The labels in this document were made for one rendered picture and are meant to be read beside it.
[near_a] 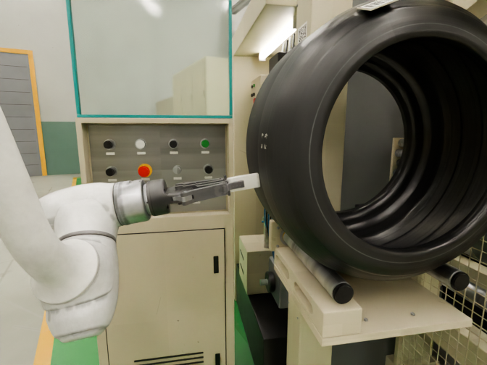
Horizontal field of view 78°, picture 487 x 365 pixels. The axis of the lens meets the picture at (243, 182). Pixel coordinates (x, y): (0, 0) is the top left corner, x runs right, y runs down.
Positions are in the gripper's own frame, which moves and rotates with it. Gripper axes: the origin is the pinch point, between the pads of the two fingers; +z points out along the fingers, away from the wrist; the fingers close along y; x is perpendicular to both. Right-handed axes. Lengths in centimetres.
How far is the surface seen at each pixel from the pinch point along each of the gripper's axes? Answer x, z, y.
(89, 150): -10, -46, 55
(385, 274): 21.8, 24.8, -12.1
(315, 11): -41, 32, 25
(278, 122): -12.0, 6.6, -9.3
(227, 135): -8, 5, 52
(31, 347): 96, -118, 108
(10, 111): -112, -424, 781
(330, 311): 27.3, 12.2, -11.8
